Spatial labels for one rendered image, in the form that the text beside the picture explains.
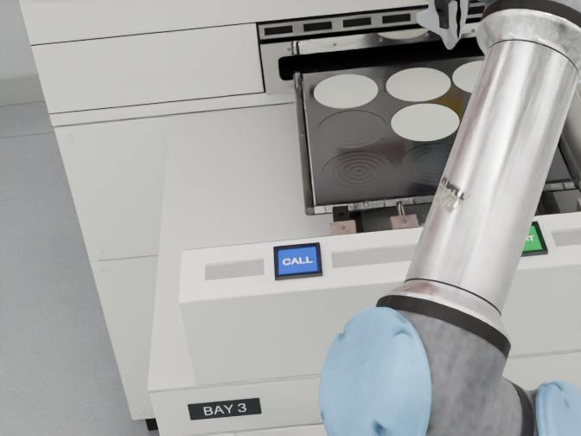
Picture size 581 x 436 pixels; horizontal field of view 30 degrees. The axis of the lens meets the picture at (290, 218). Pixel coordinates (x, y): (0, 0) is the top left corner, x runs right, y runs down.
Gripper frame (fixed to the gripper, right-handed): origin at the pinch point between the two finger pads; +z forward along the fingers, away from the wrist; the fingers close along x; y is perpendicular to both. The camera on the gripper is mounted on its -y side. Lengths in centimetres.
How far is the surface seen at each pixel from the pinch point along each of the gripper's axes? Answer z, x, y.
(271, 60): 8.1, 5.4, 30.4
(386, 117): 9.2, 9.9, 6.3
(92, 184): 30, 25, 58
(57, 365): 99, 18, 94
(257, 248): 3.5, 49.4, 0.5
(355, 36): 5.2, -3.0, 19.3
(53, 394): 99, 25, 89
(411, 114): 9.3, 7.5, 3.2
